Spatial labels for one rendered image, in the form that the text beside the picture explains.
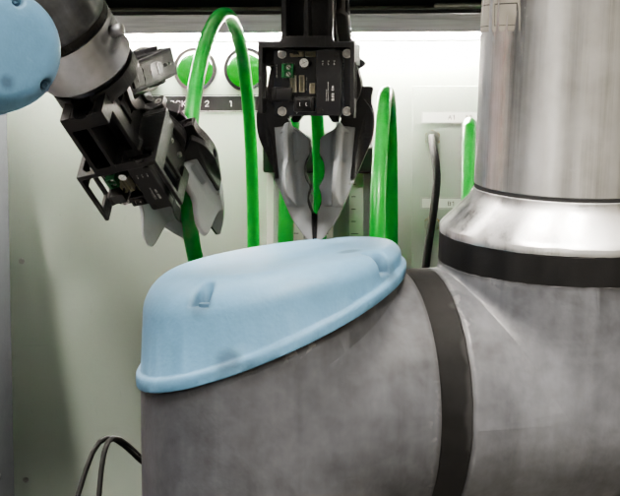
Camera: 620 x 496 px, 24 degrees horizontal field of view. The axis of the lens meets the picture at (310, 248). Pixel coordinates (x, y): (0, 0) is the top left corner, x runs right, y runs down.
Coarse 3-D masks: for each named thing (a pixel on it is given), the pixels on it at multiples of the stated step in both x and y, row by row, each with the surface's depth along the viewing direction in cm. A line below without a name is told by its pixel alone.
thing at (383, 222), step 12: (384, 96) 135; (384, 108) 133; (396, 108) 145; (384, 120) 131; (396, 120) 146; (384, 132) 130; (396, 132) 148; (384, 144) 129; (396, 144) 148; (372, 156) 128; (384, 156) 128; (396, 156) 149; (372, 168) 128; (384, 168) 127; (396, 168) 150; (372, 180) 127; (384, 180) 127; (396, 180) 150; (372, 192) 126; (384, 192) 126; (396, 192) 151; (372, 204) 126; (384, 204) 126; (396, 204) 151; (372, 216) 126; (384, 216) 126; (396, 216) 151; (372, 228) 125; (384, 228) 126; (396, 228) 152; (396, 240) 152
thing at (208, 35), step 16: (224, 16) 138; (208, 32) 132; (240, 32) 148; (208, 48) 130; (240, 48) 151; (192, 64) 129; (240, 64) 153; (192, 80) 127; (240, 80) 155; (192, 96) 126; (192, 112) 125; (256, 144) 159; (256, 160) 160; (256, 176) 160; (256, 192) 161; (192, 208) 124; (256, 208) 161; (192, 224) 125; (256, 224) 161; (192, 240) 126; (256, 240) 162; (192, 256) 127
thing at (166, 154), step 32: (128, 64) 110; (96, 96) 109; (128, 96) 114; (160, 96) 117; (64, 128) 110; (96, 128) 111; (128, 128) 112; (160, 128) 114; (96, 160) 113; (128, 160) 112; (160, 160) 113; (128, 192) 117; (160, 192) 115
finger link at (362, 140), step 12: (360, 96) 110; (360, 108) 110; (372, 108) 110; (348, 120) 110; (360, 120) 110; (372, 120) 110; (360, 132) 110; (372, 132) 110; (360, 144) 110; (360, 156) 111
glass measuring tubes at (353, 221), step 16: (368, 160) 164; (272, 176) 168; (368, 176) 165; (272, 192) 168; (352, 192) 167; (368, 192) 165; (272, 208) 169; (352, 208) 168; (368, 208) 165; (272, 224) 169; (336, 224) 166; (352, 224) 168; (368, 224) 165; (272, 240) 169
